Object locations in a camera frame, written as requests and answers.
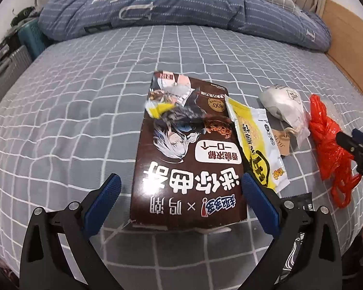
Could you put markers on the grey suitcase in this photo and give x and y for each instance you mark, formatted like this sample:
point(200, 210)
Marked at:
point(12, 68)

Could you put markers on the teal suitcase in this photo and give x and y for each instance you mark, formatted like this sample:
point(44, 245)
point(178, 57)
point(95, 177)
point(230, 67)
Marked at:
point(31, 36)

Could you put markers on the yellow snack wrapper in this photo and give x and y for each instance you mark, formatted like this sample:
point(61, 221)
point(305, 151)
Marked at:
point(258, 144)

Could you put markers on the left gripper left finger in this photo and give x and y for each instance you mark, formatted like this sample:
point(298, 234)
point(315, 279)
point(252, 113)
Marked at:
point(43, 262)

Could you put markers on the clear bag with tag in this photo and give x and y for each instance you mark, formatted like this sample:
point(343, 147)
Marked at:
point(285, 104)

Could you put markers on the blue striped duvet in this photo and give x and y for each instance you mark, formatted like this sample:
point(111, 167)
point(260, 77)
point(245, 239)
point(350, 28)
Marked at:
point(62, 20)

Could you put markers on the wooden headboard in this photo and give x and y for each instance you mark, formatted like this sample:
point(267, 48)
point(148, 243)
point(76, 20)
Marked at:
point(346, 50)

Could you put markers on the brown cookie box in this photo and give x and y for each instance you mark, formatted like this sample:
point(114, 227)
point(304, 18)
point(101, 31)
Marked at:
point(188, 165)

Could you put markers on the red plastic bag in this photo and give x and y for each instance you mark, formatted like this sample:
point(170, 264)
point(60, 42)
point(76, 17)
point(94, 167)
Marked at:
point(334, 162)

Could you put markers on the grey checked bed sheet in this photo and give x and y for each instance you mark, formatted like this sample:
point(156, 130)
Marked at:
point(74, 116)

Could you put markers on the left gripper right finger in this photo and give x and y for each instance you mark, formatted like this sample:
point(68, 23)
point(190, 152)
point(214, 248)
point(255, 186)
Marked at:
point(318, 264)

